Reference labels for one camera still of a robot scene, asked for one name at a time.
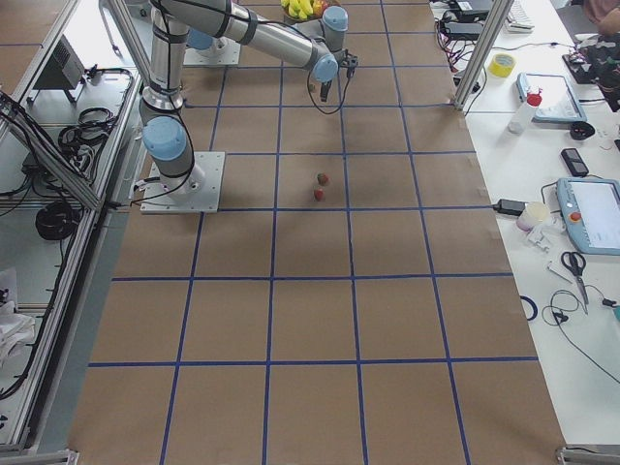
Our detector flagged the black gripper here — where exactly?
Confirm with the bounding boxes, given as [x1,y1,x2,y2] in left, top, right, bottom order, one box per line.
[320,48,358,102]

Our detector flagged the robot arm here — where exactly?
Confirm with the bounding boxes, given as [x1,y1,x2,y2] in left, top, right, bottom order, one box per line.
[139,1,357,199]
[187,28,228,58]

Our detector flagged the brown wicker basket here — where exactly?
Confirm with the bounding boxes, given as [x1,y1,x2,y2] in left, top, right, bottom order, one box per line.
[283,11,322,24]

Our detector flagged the red yellow apple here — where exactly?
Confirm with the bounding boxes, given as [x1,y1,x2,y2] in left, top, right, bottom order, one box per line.
[313,0,329,17]

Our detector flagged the yellow banana top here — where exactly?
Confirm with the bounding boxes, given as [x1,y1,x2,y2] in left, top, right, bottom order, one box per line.
[280,0,314,20]

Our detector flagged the black power adapter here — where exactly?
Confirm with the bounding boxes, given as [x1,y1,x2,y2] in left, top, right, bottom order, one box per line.
[441,22,483,41]

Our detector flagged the yellow tape roll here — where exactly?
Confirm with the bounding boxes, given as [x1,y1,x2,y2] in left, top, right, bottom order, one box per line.
[488,53,516,78]

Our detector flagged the white bottle red cap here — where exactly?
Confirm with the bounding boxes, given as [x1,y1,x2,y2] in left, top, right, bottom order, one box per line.
[507,91,543,135]

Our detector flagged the small black adapter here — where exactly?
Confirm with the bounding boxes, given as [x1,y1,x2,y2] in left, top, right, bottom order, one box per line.
[492,199,527,217]

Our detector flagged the teach pendant far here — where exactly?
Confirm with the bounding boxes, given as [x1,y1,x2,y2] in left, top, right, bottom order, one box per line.
[515,73,587,123]

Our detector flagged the teach pendant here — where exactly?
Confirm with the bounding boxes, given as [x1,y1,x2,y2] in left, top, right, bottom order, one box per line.
[556,177,619,256]
[515,73,587,123]

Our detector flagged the white pink cup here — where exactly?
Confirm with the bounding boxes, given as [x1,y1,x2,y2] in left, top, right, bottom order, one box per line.
[516,201,550,233]

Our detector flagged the white plastic parts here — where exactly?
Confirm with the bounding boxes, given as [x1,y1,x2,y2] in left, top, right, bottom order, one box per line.
[526,217,566,253]

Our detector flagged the grey control box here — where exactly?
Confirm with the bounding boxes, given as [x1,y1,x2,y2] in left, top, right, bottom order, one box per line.
[33,35,85,91]

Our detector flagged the black mouse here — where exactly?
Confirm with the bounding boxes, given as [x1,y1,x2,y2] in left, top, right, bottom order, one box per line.
[570,121,596,141]

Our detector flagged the black phone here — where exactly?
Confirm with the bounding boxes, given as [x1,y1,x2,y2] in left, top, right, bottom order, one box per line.
[560,148,589,177]

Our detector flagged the person in patterned clothes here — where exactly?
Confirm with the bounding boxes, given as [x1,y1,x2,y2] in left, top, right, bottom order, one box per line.
[576,1,619,112]

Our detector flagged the teach pendant near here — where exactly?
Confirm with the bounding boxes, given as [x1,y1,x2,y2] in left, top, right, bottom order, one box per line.
[556,177,619,256]

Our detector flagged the black scissors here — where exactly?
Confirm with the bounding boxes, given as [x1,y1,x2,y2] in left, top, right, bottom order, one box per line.
[560,251,589,314]

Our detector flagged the blue tape roll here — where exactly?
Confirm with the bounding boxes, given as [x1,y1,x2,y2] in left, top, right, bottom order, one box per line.
[519,295,539,322]

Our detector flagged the white crumpled cloth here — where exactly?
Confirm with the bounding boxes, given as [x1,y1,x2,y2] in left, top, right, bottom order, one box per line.
[0,268,38,374]

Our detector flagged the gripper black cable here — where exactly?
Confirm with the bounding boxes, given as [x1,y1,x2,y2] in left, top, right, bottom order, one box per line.
[307,62,355,116]

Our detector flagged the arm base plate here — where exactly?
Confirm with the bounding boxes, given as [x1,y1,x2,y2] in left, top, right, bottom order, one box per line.
[139,151,226,214]
[184,42,241,68]

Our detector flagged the aluminium frame post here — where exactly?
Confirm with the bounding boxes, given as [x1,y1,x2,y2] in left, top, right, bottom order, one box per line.
[452,0,513,110]

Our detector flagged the black cable bundle left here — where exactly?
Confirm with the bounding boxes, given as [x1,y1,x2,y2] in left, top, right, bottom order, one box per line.
[57,107,117,169]

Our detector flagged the black coiled cable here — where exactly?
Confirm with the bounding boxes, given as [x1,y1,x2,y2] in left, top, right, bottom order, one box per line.
[36,201,81,242]

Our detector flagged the aluminium frame left rail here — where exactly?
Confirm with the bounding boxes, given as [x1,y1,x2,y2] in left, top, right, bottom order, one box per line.
[1,68,144,455]

